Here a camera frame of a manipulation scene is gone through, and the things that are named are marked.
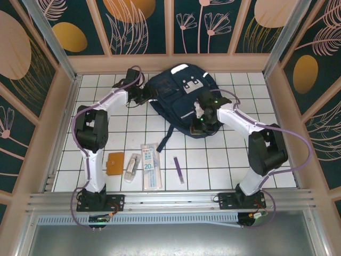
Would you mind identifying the navy blue backpack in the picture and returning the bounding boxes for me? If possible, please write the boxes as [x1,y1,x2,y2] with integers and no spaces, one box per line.
[145,63,222,153]

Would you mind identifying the purple pen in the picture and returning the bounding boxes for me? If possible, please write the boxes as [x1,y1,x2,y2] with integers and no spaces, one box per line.
[174,156,185,185]

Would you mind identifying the packaged ruler set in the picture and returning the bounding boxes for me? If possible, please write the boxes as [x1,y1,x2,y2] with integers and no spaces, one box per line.
[140,142,163,191]

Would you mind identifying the clear plastic pencil case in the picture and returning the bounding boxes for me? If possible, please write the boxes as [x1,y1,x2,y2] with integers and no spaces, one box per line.
[124,153,142,183]

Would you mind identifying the brown leather card wallet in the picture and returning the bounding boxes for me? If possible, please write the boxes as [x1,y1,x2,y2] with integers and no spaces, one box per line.
[105,151,125,176]

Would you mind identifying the grey metal sheet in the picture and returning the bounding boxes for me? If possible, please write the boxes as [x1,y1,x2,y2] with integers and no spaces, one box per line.
[15,210,327,256]

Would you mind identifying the small circuit board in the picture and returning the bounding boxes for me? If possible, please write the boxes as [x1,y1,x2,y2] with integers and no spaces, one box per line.
[88,214,111,223]

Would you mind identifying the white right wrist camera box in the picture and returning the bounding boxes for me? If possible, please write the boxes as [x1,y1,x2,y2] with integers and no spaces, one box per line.
[193,102,205,118]

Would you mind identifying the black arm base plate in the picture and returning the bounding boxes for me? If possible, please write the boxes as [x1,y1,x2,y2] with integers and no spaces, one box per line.
[76,194,126,213]
[217,191,267,210]

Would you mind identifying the aluminium mounting rail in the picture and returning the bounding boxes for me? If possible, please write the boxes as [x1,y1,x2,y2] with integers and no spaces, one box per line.
[26,188,319,214]

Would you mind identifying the grey slotted cable duct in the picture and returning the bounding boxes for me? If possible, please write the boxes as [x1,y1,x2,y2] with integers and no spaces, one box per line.
[37,212,240,228]

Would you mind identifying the yellow white wire connector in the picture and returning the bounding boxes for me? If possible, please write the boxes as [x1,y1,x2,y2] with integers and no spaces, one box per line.
[250,210,269,220]

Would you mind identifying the aluminium corner post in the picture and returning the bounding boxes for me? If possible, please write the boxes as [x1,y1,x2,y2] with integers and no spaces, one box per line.
[21,0,80,81]
[263,0,312,78]

